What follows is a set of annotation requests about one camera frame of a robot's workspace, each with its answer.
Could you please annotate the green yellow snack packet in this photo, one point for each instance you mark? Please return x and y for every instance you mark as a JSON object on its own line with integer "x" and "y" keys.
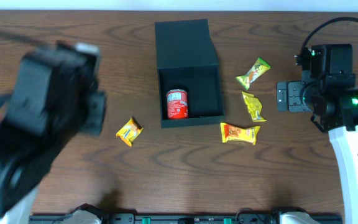
{"x": 259, "y": 67}

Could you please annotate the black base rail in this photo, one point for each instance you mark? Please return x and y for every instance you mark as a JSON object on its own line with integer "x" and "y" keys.
{"x": 247, "y": 216}

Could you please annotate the small yellow snack packet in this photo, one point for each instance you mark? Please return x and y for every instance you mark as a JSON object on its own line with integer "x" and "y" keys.
{"x": 129, "y": 132}

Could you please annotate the black open gift box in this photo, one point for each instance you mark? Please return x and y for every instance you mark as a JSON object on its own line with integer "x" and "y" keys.
{"x": 187, "y": 60}

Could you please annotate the red cylindrical can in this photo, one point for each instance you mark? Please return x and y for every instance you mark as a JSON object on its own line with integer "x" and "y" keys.
{"x": 177, "y": 104}

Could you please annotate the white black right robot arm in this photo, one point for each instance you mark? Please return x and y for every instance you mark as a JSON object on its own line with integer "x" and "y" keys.
{"x": 334, "y": 109}

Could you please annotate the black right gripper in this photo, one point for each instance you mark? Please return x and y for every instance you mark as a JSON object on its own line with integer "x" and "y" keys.
{"x": 288, "y": 96}

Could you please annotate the yellow orange biscuit packet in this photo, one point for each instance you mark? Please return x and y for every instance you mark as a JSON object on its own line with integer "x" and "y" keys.
{"x": 234, "y": 133}

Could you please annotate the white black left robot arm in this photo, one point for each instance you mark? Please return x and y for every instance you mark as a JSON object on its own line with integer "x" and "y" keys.
{"x": 56, "y": 96}

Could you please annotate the plain yellow snack packet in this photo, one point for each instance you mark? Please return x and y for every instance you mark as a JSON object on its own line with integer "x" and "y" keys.
{"x": 254, "y": 107}

